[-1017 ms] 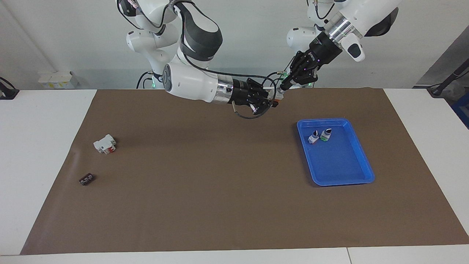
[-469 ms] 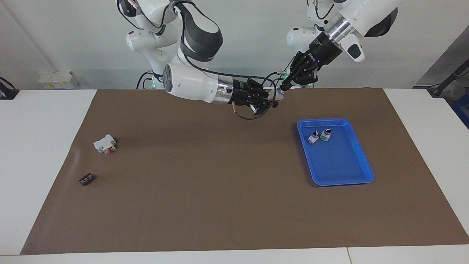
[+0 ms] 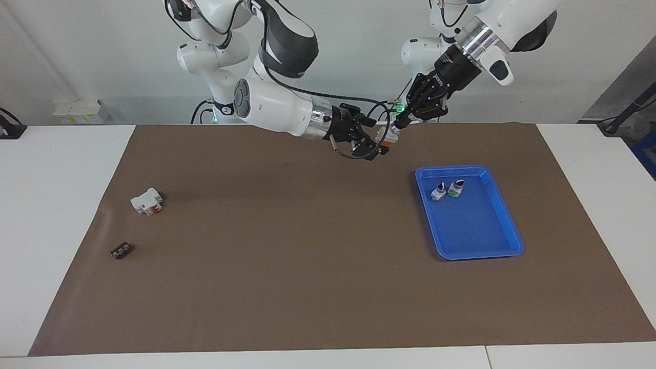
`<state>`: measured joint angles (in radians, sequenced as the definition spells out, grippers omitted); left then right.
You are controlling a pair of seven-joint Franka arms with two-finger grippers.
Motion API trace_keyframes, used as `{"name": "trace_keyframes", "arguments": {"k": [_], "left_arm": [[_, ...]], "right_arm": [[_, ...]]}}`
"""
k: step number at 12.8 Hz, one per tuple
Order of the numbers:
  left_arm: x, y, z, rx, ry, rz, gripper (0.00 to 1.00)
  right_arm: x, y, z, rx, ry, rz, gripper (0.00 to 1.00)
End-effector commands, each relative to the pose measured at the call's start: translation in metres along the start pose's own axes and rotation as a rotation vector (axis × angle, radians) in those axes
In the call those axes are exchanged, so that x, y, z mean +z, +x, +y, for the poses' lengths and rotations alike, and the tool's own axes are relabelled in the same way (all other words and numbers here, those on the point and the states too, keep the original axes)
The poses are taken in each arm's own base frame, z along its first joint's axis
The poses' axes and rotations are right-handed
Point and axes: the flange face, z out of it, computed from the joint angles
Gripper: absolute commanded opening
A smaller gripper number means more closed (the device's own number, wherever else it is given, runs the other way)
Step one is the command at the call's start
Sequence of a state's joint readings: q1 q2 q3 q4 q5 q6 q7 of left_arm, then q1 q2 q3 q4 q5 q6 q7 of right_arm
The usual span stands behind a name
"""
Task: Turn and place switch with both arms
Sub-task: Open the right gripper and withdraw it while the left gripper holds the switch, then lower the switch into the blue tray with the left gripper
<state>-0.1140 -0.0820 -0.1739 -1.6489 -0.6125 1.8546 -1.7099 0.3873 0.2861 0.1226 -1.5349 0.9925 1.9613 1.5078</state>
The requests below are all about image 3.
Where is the black clamp device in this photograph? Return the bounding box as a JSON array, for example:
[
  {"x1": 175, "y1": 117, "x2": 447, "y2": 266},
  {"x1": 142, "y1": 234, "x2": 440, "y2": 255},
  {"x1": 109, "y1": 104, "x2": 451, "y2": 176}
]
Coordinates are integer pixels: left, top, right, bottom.
[{"x1": 0, "y1": 107, "x2": 27, "y2": 140}]

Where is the black arm base cable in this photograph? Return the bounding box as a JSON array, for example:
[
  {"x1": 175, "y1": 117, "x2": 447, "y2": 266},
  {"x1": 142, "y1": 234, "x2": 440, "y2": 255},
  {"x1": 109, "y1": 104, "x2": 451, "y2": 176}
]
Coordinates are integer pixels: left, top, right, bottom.
[
  {"x1": 374, "y1": 77, "x2": 413, "y2": 124},
  {"x1": 191, "y1": 97, "x2": 216, "y2": 125}
]

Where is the brown table mat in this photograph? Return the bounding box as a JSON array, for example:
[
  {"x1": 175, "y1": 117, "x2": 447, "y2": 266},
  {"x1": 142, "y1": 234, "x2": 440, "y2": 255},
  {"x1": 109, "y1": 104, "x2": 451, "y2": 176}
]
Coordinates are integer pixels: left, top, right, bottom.
[{"x1": 28, "y1": 122, "x2": 656, "y2": 357}]

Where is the white circuit breaker red lever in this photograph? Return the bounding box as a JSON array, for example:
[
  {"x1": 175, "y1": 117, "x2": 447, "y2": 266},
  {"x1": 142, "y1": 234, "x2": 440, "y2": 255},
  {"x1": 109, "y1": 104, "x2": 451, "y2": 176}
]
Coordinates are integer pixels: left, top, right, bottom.
[{"x1": 130, "y1": 188, "x2": 164, "y2": 216}]

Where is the black left arm base cable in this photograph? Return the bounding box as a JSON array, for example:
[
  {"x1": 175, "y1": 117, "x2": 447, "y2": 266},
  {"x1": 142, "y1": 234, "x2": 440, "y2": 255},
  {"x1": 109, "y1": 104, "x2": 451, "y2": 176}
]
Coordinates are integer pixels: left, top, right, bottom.
[{"x1": 374, "y1": 77, "x2": 413, "y2": 124}]

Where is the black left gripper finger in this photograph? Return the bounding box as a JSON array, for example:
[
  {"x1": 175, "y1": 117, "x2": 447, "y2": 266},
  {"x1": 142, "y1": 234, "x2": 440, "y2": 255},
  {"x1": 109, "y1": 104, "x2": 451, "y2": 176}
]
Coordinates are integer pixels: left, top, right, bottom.
[
  {"x1": 418, "y1": 92, "x2": 450, "y2": 125},
  {"x1": 391, "y1": 73, "x2": 428, "y2": 130}
]

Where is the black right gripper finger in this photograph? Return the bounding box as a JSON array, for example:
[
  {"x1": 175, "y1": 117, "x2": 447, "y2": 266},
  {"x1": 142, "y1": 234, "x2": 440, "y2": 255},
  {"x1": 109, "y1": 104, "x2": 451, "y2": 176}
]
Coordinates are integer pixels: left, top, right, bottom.
[
  {"x1": 339, "y1": 104, "x2": 379, "y2": 129},
  {"x1": 350, "y1": 136, "x2": 381, "y2": 161}
]

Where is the white cardboard box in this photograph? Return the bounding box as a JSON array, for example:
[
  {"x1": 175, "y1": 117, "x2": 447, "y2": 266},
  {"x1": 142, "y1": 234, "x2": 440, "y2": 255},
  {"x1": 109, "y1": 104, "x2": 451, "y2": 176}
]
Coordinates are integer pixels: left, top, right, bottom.
[{"x1": 53, "y1": 98, "x2": 111, "y2": 125}]

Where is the blue crate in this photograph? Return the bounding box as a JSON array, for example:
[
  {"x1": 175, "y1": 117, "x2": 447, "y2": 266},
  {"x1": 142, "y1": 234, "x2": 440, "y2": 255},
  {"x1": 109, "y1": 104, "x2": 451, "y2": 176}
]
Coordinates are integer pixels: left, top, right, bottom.
[{"x1": 631, "y1": 128, "x2": 656, "y2": 180}]

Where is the black stand pole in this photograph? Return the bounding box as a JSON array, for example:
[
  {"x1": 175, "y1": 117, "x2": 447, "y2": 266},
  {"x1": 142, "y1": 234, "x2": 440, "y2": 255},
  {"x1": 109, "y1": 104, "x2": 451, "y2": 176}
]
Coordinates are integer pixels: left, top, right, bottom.
[{"x1": 597, "y1": 82, "x2": 656, "y2": 136}]

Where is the black right arm base cable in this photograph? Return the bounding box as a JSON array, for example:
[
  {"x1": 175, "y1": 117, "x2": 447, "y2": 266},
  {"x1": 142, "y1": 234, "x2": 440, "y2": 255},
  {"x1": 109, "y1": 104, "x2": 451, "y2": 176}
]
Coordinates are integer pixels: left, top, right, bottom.
[{"x1": 191, "y1": 97, "x2": 216, "y2": 125}]

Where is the blue plastic tray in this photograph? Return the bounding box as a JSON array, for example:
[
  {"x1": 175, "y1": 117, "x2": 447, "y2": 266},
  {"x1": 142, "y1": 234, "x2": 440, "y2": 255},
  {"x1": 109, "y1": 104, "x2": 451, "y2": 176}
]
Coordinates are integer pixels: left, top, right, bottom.
[{"x1": 415, "y1": 165, "x2": 525, "y2": 261}]

